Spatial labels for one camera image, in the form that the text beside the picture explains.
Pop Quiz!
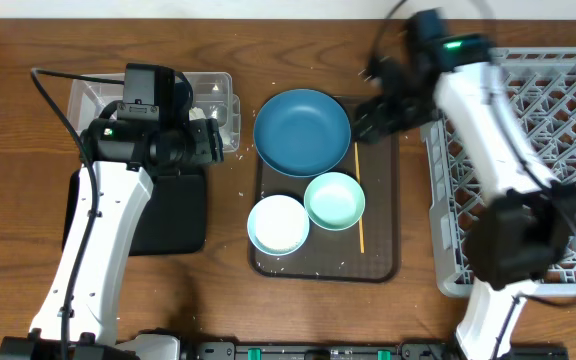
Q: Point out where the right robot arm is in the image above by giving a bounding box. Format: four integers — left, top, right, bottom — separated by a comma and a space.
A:
351, 9, 576, 359

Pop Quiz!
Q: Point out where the grey dishwasher rack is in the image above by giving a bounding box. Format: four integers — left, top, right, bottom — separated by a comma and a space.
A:
421, 48, 576, 297

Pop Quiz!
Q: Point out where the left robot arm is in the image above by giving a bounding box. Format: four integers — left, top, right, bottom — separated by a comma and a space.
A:
0, 63, 223, 359

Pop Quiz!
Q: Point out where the white tissue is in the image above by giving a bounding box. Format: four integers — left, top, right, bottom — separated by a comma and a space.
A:
189, 107, 206, 121

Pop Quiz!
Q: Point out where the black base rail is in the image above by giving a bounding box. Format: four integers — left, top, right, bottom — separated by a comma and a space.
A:
137, 341, 570, 360

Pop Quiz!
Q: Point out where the black plastic tray bin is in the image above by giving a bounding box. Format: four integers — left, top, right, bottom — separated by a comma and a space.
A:
61, 167, 209, 257

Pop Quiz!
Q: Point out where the clear plastic bin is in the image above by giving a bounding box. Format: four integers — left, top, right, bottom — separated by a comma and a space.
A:
67, 72, 241, 153

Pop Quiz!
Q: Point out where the dark blue plate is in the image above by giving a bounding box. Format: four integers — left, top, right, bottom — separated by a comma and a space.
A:
253, 89, 351, 178

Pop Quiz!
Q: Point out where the wooden chopstick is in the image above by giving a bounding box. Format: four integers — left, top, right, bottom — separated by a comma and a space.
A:
354, 142, 365, 254

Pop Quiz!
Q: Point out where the light blue rice bowl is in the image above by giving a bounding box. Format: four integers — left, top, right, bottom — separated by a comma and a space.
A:
247, 195, 310, 257

